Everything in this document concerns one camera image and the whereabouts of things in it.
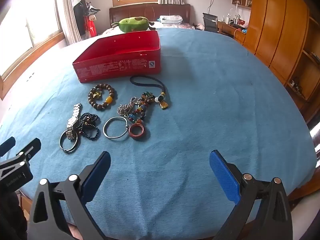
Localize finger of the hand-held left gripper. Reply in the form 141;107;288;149
0;137;42;173
0;137;16;157

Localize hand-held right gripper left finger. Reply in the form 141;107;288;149
27;151;112;240

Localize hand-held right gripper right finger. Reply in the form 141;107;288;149
209;149;293;240

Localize silver wrist watch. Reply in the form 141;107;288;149
66;103;82;140

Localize silver ball chain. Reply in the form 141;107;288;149
117;96;140;118

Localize brown wooden bead bracelet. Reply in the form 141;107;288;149
88;84;117;110

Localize colourful bead bracelet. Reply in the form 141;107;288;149
127;92;157;125

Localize black cord pendant necklace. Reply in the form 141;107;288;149
130;76;170;111

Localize red plastic box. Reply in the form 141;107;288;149
72;30;162;83

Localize thin silver bangle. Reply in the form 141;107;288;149
103;117;128;139

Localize blue blanket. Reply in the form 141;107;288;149
0;27;317;240

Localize large wooden framed window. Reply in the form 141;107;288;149
0;0;64;98

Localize coat rack with clothes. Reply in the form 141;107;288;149
73;0;100;40

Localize white side curtain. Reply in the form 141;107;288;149
61;0;80;47

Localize wooden desk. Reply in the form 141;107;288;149
217;20;248;43

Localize wooden wardrobe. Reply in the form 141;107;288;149
242;0;320;123

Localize black office chair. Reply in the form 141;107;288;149
202;12;218;33

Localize green avocado plush toy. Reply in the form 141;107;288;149
111;17;155;33

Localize folded towels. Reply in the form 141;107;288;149
157;15;183;25

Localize dark wooden headboard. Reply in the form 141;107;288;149
109;4;191;28

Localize plain metal ring bangle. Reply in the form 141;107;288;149
59;129;81;153

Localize red agate ring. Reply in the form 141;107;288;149
128;122;148;140

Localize black bead bracelet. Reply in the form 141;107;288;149
77;113;99;139

